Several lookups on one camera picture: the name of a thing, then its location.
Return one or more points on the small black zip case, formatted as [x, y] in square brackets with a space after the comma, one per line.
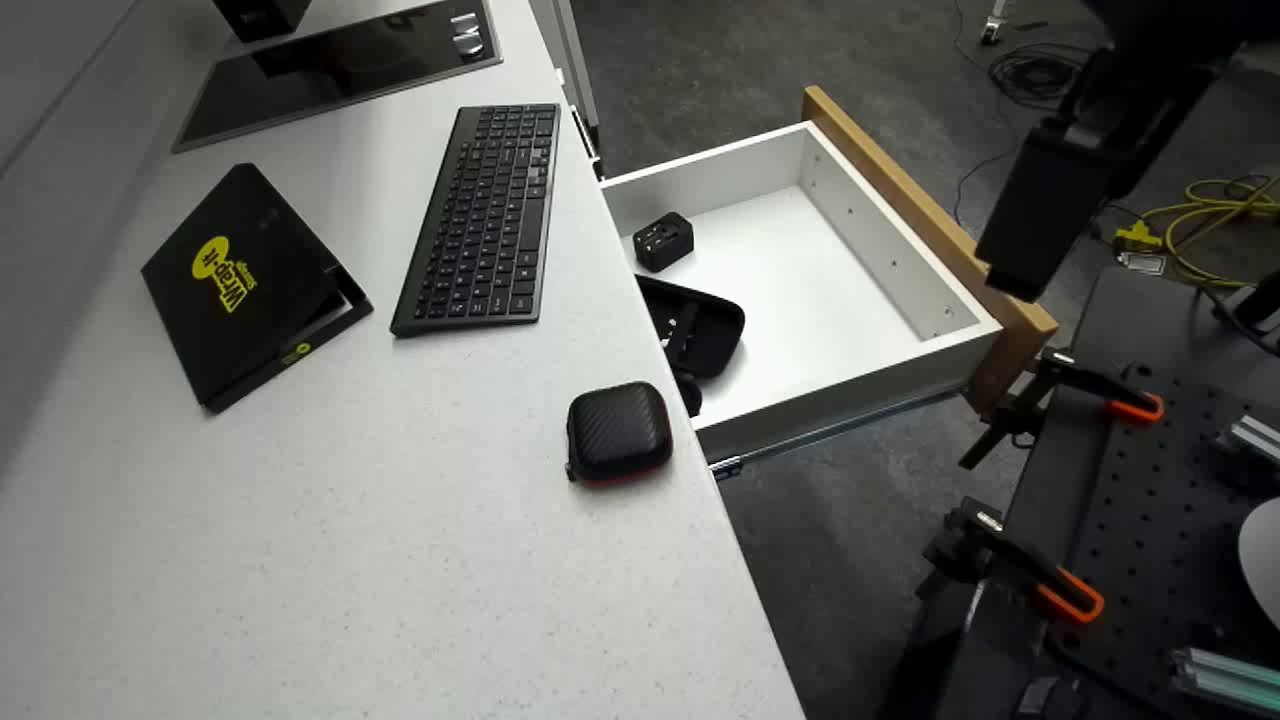
[617, 430]

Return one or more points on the white round base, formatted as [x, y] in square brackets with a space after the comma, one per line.
[1264, 560]

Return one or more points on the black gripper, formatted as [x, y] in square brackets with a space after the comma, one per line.
[1040, 215]

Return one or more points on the long black pouch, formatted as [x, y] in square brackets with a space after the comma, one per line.
[700, 330]

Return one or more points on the white drawer with wooden front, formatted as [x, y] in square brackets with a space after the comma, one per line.
[814, 284]

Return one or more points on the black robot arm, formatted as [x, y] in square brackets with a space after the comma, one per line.
[1135, 95]

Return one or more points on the short aluminium profile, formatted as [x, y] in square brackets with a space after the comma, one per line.
[1248, 445]

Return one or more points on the long aluminium profile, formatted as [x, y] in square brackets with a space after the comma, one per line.
[1226, 682]

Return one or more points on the black perforated board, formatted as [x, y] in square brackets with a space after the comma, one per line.
[1160, 522]

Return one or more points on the small black cube box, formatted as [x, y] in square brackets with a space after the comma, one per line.
[660, 242]

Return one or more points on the black folder with yellow logo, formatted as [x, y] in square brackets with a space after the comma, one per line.
[240, 284]

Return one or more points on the black computer keyboard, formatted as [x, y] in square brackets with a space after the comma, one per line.
[481, 223]

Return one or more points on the black object on cooktop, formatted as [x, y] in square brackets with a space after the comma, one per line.
[262, 16]

